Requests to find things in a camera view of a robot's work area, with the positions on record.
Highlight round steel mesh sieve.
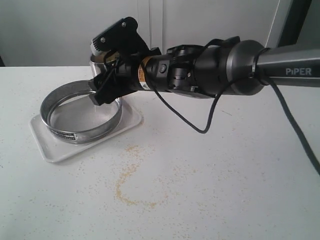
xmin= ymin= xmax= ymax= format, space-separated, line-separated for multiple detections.
xmin=40 ymin=80 xmax=123 ymax=144

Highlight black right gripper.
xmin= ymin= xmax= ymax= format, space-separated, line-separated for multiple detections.
xmin=89 ymin=16 xmax=161 ymax=106

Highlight white cabinet doors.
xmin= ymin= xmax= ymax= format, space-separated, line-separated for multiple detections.
xmin=0 ymin=0 xmax=291 ymax=67

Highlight black camera cable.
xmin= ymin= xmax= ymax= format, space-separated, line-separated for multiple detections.
xmin=99 ymin=37 xmax=320 ymax=176

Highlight white rectangular plastic tray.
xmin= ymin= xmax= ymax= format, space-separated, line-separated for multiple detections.
xmin=29 ymin=101 xmax=143 ymax=163

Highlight small stainless steel cup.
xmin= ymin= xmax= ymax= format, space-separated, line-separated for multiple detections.
xmin=89 ymin=52 xmax=119 ymax=77

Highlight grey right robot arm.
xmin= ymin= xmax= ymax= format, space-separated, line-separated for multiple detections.
xmin=89 ymin=17 xmax=320 ymax=106

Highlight dark door frame post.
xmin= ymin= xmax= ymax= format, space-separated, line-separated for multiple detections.
xmin=276 ymin=0 xmax=312 ymax=47

